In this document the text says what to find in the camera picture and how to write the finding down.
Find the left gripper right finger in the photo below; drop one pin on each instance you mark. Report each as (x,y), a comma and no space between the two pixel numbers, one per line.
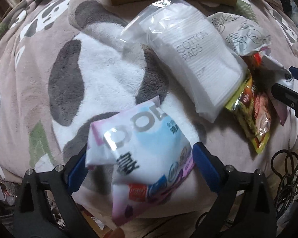
(256,216)

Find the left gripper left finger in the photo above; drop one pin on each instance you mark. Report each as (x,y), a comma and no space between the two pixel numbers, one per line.
(33,216)

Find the yellow green snack packet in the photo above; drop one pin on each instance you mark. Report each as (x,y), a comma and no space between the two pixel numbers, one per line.
(251,108)

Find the pink blue tissue pack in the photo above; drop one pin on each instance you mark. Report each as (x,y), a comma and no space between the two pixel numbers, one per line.
(149,154)

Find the clear cotton pads bag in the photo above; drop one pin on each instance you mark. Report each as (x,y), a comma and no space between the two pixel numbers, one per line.
(191,47)

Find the red snack packet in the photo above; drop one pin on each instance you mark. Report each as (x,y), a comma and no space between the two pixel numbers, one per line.
(254,60)

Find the white green patterned snack pack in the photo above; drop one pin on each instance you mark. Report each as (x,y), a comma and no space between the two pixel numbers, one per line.
(245,37)

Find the panda print pink blanket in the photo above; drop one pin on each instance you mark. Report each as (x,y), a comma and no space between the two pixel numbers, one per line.
(61,68)

